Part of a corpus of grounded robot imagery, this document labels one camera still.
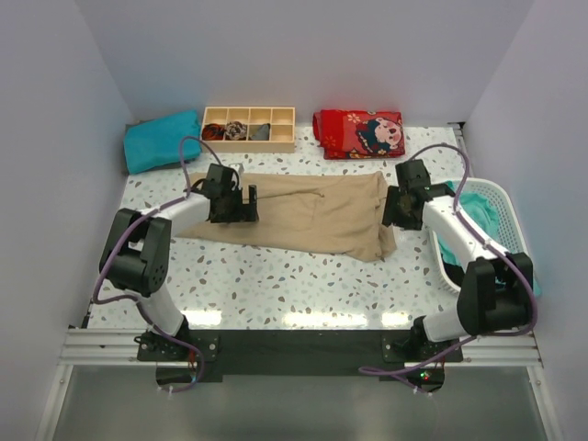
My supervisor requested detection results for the beige t shirt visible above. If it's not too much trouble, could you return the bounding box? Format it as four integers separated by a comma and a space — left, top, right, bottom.
179, 172, 396, 262

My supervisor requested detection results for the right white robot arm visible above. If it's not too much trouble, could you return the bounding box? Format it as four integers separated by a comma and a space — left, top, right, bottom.
382, 159, 537, 361

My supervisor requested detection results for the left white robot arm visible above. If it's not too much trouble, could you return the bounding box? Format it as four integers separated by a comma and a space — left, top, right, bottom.
93, 164, 259, 360

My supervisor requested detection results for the brown floral fabric item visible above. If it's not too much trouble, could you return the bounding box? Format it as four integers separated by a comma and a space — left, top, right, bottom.
225, 120, 248, 141

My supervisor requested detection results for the orange black fabric item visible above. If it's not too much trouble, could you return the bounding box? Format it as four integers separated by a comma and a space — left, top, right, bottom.
201, 123, 225, 141

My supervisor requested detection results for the teal shirt in basket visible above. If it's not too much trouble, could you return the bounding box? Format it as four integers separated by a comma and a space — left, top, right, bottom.
435, 181, 542, 297

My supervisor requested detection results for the wooden compartment box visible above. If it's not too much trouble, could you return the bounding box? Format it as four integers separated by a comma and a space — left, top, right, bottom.
200, 107, 296, 153

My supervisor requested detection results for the grey fabric item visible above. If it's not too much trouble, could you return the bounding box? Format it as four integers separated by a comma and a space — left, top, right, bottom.
249, 123, 271, 141

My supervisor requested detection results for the red cartoon folded cloth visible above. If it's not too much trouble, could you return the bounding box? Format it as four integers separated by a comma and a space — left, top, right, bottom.
312, 109, 405, 160

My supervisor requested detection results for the folded teal t shirt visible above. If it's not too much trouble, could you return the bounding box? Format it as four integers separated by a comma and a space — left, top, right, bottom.
123, 110, 200, 175

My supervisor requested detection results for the white plastic laundry basket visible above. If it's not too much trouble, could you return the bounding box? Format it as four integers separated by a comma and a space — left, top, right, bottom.
426, 177, 537, 298

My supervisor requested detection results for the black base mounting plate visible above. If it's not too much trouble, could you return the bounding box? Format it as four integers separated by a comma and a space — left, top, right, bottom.
134, 330, 453, 385

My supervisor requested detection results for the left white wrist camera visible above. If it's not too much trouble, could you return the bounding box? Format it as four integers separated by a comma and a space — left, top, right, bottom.
229, 163, 243, 174

